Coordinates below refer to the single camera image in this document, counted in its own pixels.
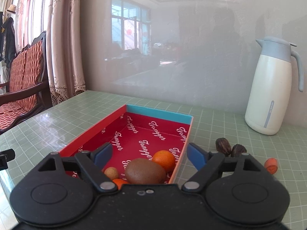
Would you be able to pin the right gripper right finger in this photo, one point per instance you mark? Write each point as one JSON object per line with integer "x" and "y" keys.
{"x": 208, "y": 166}

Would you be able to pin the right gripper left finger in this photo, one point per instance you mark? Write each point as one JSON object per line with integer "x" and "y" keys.
{"x": 91, "y": 165}

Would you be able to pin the small tan longan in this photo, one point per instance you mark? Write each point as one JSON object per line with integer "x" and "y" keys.
{"x": 111, "y": 173}

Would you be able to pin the dark brown date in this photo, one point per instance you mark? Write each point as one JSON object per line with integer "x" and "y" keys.
{"x": 223, "y": 146}

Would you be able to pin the orange tangerine front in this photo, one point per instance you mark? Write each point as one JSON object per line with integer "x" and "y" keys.
{"x": 119, "y": 183}

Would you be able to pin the orange tangerine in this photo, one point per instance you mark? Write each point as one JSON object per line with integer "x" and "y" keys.
{"x": 119, "y": 183}
{"x": 165, "y": 159}

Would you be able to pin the dark wrinkled date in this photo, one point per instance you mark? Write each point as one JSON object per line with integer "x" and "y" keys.
{"x": 237, "y": 150}

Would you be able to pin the brown kiwi fruit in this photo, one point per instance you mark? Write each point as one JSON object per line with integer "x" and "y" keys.
{"x": 143, "y": 171}

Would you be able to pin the colourful red-lined cardboard box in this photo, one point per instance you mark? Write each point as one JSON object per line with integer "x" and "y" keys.
{"x": 136, "y": 132}

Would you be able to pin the wooden sofa orange cushions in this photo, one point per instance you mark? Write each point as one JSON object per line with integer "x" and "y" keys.
{"x": 28, "y": 91}

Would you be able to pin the white thermos jug grey lid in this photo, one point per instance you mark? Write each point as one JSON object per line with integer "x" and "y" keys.
{"x": 271, "y": 86}

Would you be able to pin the beige lace curtain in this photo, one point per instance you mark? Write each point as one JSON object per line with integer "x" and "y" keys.
{"x": 63, "y": 50}

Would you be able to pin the dark jacket on stand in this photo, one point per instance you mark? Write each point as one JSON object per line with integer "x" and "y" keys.
{"x": 8, "y": 48}

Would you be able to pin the straw hat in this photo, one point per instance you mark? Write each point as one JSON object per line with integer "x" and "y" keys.
{"x": 12, "y": 9}

